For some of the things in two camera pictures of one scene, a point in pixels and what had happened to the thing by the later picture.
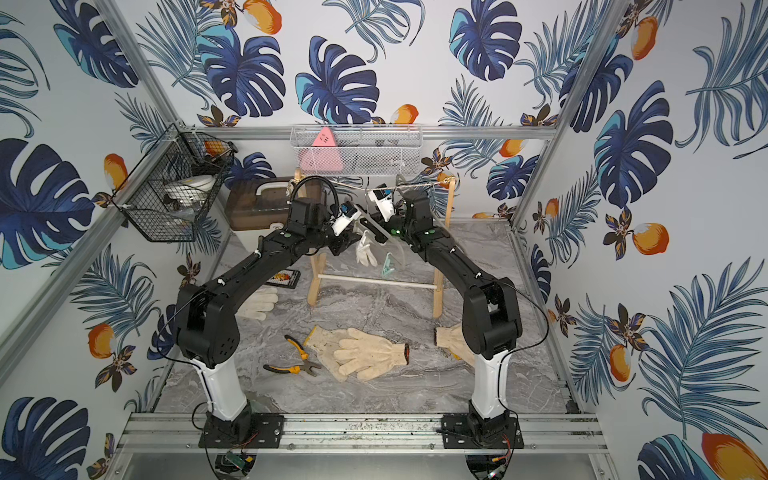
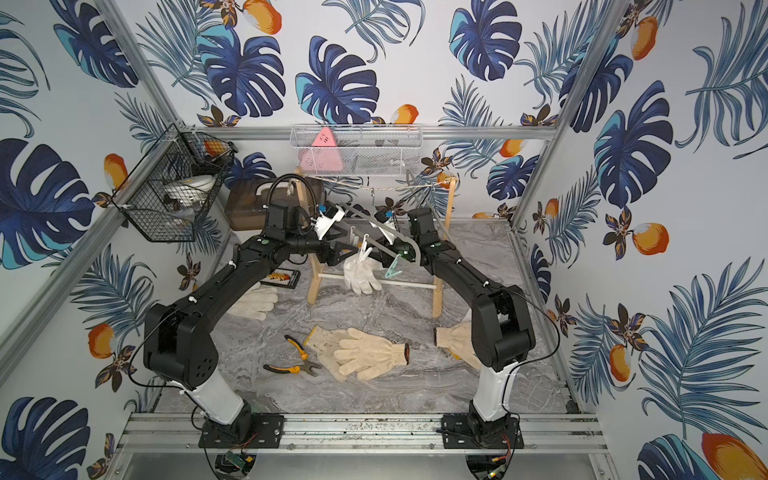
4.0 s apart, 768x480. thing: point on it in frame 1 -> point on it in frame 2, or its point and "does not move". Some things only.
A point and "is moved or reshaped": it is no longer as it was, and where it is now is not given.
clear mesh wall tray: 357,149 does not move
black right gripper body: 397,226 -> 404,249
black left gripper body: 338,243 -> 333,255
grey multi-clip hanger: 370,228 is moved or reshaped
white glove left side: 258,304 does not move
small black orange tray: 285,278 does not move
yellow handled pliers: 306,365 does not move
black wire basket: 167,194 does not move
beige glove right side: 453,338 does not move
